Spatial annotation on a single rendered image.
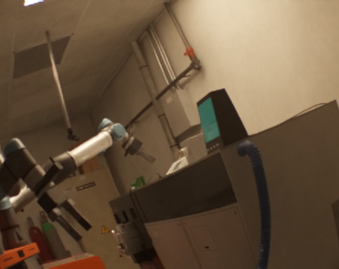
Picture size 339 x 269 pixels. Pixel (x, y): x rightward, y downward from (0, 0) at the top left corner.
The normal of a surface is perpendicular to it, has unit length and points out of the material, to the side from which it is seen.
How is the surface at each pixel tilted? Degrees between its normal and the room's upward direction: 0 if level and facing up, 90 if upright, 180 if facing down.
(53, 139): 90
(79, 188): 90
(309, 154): 90
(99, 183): 90
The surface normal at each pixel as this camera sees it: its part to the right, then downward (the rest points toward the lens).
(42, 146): 0.40, -0.29
